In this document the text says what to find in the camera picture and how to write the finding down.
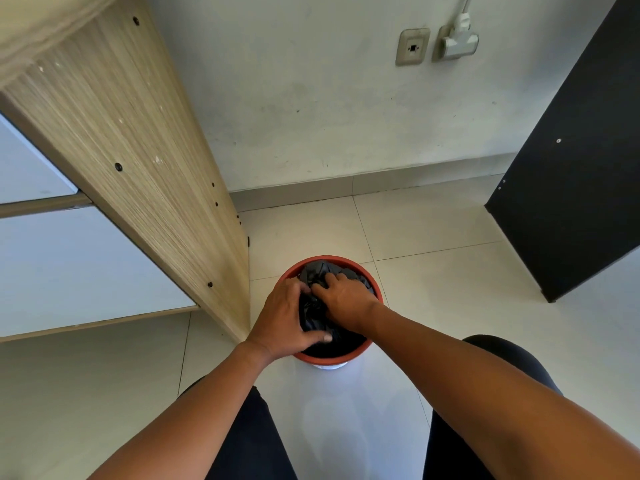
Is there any small white drawer front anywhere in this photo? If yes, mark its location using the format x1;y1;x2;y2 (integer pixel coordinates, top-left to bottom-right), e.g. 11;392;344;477
0;114;80;205

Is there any black plastic trash bag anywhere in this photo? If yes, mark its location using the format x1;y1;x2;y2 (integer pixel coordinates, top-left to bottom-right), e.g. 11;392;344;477
298;260;378;359

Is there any beige wall data socket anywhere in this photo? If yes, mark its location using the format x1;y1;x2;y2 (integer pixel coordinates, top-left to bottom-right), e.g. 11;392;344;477
395;28;431;67

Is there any person's left hand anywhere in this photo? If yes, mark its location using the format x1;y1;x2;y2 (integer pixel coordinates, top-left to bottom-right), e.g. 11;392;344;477
244;277;334;364

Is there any person's right leg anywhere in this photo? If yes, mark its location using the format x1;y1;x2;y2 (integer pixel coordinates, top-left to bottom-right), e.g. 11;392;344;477
422;334;566;480

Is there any white plug adapter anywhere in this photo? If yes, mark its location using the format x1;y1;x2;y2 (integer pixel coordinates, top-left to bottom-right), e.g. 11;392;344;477
440;13;480;59

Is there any person's right hand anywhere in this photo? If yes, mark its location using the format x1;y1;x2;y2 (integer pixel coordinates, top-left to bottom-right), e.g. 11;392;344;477
311;273;387;336

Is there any white bin with red rim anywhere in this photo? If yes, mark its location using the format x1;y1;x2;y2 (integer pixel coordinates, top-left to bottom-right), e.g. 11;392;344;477
276;255;385;371

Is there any person's right forearm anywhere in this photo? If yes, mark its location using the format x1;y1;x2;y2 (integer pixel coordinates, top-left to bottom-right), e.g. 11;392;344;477
360;301;640;480

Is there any person's leg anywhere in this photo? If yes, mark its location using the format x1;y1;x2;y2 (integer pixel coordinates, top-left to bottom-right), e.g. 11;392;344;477
178;377;299;480
422;334;566;480

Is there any large white drawer front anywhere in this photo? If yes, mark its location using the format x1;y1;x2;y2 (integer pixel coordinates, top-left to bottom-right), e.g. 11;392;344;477
0;207;197;338

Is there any light wood cabinet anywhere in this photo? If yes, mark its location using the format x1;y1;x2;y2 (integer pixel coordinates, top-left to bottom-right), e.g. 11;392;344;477
0;0;252;345

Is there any beige wall power socket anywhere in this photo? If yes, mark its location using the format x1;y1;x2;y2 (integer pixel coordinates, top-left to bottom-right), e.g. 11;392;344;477
432;25;458;63

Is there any person's left forearm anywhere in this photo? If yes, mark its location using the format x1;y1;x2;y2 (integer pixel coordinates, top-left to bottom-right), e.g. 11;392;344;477
86;340;275;480

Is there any person's left leg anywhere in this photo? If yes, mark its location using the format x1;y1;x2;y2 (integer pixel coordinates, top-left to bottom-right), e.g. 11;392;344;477
178;377;299;480

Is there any black cabinet panel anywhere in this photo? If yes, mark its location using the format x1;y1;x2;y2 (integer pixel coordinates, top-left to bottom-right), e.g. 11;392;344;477
484;0;640;303

